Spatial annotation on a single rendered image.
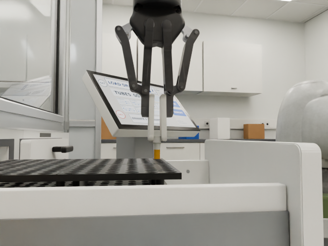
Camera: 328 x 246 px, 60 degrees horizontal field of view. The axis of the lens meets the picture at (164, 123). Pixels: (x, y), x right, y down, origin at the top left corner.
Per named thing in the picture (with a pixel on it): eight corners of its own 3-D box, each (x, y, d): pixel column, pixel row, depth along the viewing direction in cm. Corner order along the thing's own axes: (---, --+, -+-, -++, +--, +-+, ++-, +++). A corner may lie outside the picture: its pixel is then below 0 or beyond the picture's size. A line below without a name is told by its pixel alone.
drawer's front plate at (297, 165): (214, 202, 50) (214, 139, 50) (325, 292, 21) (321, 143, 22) (204, 202, 50) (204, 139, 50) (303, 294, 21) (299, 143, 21)
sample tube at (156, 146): (152, 166, 43) (152, 135, 43) (160, 166, 43) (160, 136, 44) (153, 167, 42) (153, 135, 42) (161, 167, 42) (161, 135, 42)
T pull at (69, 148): (73, 151, 68) (73, 145, 68) (66, 153, 60) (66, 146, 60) (57, 151, 67) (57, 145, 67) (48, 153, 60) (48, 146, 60)
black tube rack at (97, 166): (162, 200, 43) (162, 157, 43) (181, 244, 26) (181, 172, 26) (8, 204, 41) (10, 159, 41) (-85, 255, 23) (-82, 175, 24)
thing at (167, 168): (162, 162, 43) (162, 158, 43) (181, 179, 26) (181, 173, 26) (150, 162, 43) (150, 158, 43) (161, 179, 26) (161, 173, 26)
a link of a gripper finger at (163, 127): (159, 96, 45) (164, 96, 45) (159, 141, 44) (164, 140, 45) (161, 93, 42) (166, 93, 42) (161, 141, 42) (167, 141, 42)
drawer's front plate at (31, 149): (68, 178, 78) (68, 138, 78) (29, 203, 49) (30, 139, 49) (61, 178, 77) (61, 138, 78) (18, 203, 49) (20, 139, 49)
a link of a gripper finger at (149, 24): (155, 18, 42) (146, 17, 42) (149, 94, 41) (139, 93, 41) (153, 29, 46) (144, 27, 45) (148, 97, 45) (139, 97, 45)
